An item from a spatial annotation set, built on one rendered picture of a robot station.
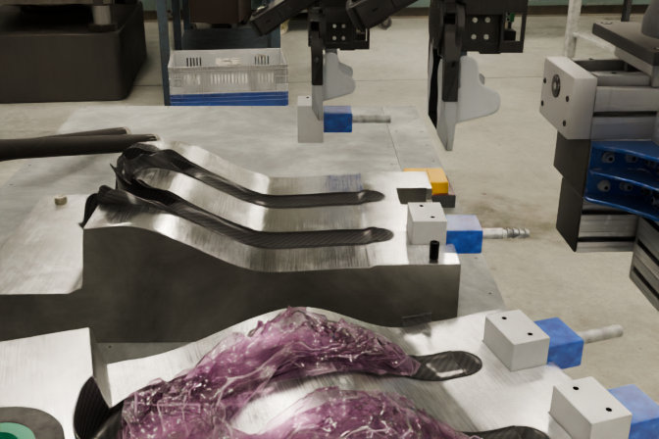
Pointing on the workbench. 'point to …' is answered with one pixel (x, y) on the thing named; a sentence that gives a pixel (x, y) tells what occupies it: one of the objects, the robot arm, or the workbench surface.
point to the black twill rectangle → (416, 319)
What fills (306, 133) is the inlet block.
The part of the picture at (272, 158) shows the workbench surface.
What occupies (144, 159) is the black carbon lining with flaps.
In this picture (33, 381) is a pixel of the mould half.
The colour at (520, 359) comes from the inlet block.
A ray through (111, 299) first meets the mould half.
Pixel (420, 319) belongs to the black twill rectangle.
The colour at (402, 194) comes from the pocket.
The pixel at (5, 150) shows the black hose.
